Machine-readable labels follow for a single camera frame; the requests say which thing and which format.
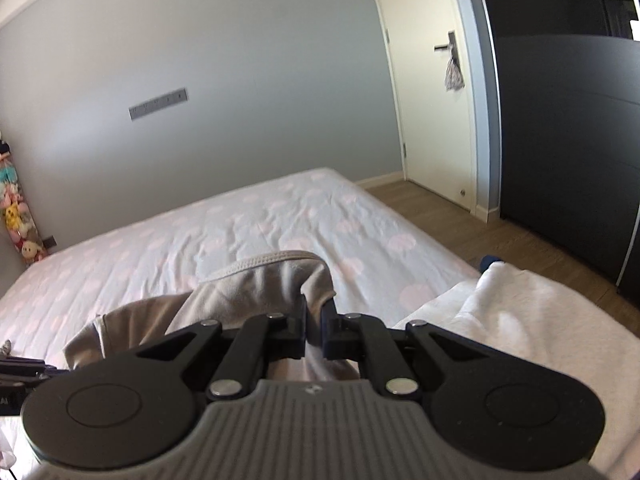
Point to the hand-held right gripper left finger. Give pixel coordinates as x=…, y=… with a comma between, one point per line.
x=295, y=332

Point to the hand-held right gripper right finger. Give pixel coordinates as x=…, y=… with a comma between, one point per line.
x=330, y=335

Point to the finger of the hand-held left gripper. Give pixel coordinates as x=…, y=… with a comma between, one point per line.
x=25, y=367

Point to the taupe long-sleeve shirt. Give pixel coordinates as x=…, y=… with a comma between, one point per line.
x=250, y=285

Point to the clear tube of plush toys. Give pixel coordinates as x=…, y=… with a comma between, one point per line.
x=17, y=220

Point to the bed with pink-dotted sheet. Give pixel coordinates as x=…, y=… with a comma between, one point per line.
x=175, y=240

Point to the small blue object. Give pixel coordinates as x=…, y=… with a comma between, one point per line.
x=490, y=261

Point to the white fleece cloth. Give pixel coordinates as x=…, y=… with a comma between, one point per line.
x=540, y=320

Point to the cream door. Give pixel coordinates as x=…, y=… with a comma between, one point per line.
x=425, y=125

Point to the patterned cloth pouch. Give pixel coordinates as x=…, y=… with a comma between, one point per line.
x=454, y=75

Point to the dark wardrobe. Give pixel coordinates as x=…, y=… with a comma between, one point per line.
x=565, y=135

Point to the small dark wall outlet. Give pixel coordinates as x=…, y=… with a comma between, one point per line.
x=49, y=242

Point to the grey wall socket panel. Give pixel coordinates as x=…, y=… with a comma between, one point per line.
x=158, y=105

